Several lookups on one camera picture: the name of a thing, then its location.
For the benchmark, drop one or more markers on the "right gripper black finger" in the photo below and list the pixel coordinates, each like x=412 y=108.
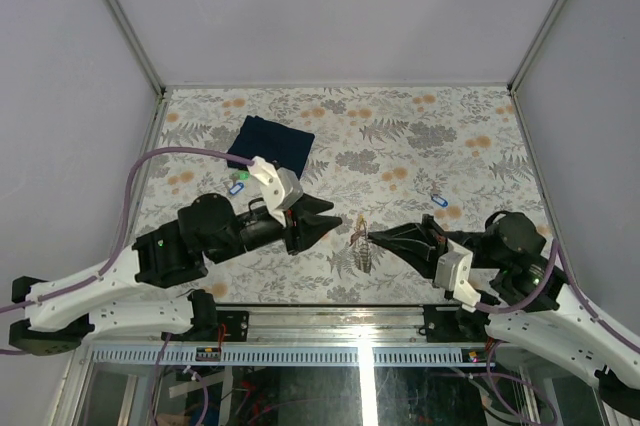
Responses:
x=407 y=234
x=420 y=255

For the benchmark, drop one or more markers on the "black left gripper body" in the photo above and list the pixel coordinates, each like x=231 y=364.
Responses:
x=292 y=232

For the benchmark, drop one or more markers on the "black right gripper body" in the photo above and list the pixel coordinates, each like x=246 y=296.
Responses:
x=436 y=230

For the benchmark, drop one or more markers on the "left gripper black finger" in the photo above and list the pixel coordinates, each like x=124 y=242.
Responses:
x=312 y=228
x=308 y=205

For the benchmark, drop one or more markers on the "key with blue tag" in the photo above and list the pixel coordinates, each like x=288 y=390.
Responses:
x=438 y=199

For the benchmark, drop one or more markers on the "metal keyring with yellow grip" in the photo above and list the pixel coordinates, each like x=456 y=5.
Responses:
x=360 y=246

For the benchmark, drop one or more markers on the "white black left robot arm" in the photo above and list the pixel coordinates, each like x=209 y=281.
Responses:
x=96 y=302

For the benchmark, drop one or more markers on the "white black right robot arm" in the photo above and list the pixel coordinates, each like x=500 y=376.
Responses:
x=500 y=277

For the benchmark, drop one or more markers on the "dark navy folded cloth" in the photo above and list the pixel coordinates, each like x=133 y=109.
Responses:
x=274 y=142

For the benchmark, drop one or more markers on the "key with green tag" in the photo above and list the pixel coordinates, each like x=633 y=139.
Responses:
x=240 y=176

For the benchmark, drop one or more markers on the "small blue key tag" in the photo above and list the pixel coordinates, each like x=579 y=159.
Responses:
x=236 y=188

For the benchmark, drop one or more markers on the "floral patterned table mat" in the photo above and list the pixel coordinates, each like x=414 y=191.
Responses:
x=378 y=152

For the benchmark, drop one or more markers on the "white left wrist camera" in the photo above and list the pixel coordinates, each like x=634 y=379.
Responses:
x=280 y=187

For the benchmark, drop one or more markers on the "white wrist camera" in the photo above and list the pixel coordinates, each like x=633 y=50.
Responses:
x=280 y=187
x=452 y=274

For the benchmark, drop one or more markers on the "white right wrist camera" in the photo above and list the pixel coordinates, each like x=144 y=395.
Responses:
x=452 y=274

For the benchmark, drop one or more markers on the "aluminium front rail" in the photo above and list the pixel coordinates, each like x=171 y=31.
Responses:
x=304 y=325

